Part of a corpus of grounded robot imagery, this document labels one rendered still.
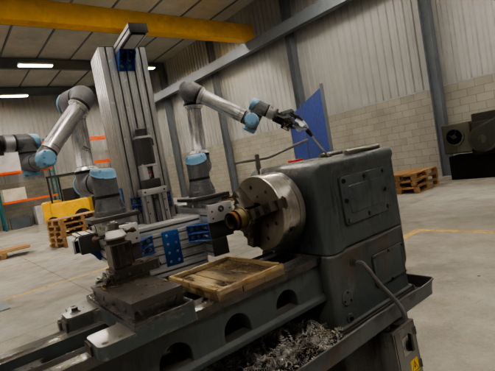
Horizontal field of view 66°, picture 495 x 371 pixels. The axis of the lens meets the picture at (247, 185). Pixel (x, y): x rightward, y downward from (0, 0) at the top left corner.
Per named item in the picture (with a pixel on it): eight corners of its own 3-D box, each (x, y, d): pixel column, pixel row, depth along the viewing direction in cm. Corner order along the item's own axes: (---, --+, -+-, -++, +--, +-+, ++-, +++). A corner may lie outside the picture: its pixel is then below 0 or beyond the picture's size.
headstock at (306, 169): (331, 221, 226) (321, 156, 224) (407, 222, 188) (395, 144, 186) (255, 249, 189) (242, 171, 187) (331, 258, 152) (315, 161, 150)
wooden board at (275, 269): (230, 263, 170) (228, 255, 170) (285, 273, 142) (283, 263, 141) (169, 285, 152) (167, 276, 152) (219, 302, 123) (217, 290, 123)
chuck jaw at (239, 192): (256, 210, 163) (241, 192, 170) (261, 202, 160) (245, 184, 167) (236, 216, 157) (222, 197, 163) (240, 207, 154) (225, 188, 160)
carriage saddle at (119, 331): (139, 293, 150) (136, 278, 149) (199, 318, 113) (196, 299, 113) (57, 322, 131) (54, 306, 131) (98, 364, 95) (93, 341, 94)
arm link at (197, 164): (186, 179, 205) (181, 154, 204) (191, 179, 218) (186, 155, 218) (208, 176, 205) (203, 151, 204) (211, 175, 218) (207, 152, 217)
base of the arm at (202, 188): (184, 197, 214) (181, 180, 213) (208, 193, 222) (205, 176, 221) (195, 197, 201) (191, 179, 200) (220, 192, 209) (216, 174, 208)
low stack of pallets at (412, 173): (405, 186, 969) (403, 169, 966) (440, 183, 905) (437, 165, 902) (381, 195, 885) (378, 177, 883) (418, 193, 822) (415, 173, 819)
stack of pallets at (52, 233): (94, 235, 1088) (89, 210, 1083) (110, 235, 1033) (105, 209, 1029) (49, 248, 991) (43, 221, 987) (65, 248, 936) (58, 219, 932)
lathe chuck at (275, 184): (256, 242, 177) (244, 175, 175) (306, 246, 153) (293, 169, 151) (241, 247, 172) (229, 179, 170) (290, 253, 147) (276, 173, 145)
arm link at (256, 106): (247, 111, 225) (253, 98, 224) (264, 118, 225) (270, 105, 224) (247, 109, 217) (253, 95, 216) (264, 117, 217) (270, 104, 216)
